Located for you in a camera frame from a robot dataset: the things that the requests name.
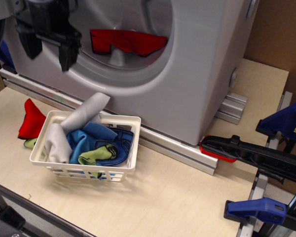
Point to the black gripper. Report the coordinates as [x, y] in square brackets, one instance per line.
[49, 20]

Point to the red felt garment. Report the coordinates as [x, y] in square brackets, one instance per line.
[141, 44]

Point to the white plastic laundry basket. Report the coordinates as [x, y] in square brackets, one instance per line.
[114, 173]

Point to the grey toy washing machine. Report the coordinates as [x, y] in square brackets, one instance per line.
[176, 90]

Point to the blue clamp at left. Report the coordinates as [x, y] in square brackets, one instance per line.
[6, 61]

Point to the red felt cloth on table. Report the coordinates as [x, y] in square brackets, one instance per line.
[33, 121]

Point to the green felt piece beside basket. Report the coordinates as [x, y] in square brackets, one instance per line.
[30, 143]

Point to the light blue felt cloth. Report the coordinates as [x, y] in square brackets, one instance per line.
[83, 140]

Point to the grey felt cloth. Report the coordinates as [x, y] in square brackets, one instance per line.
[56, 143]

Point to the light green felt garment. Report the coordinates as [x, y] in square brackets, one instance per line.
[104, 152]

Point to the blue felt jeans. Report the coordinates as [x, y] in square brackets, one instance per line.
[122, 142]

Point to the short aluminium extrusion block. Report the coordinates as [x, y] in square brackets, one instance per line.
[232, 108]

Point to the brown cardboard board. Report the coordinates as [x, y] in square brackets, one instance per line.
[273, 38]

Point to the blue Irwin clamp upper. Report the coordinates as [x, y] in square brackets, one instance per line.
[283, 121]

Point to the black red bar clamp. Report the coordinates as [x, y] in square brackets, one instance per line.
[270, 162]

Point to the black metal table frame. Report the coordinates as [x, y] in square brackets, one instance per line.
[19, 217]

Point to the long aluminium extrusion rail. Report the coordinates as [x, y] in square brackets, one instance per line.
[187, 154]

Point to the blue clamp handle lower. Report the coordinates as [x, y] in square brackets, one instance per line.
[264, 209]

